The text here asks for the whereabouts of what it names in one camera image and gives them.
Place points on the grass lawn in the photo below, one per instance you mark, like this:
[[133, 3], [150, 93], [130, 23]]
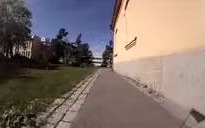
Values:
[[30, 83]]

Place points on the white distant building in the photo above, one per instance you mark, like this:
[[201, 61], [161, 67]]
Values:
[[97, 61]]

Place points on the yellow building with grey base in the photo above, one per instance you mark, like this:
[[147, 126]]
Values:
[[163, 50]]

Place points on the grey asphalt path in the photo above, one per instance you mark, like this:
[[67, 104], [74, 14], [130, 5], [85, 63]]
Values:
[[120, 100]]

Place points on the group of dark trees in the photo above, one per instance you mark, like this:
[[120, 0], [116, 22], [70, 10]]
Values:
[[56, 48]]

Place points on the pale distant building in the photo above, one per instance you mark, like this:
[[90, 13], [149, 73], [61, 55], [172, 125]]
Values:
[[26, 48]]

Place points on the cobblestone strip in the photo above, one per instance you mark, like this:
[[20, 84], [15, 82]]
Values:
[[70, 103]]

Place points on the robot's own part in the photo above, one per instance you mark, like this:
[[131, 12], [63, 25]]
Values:
[[194, 117]]

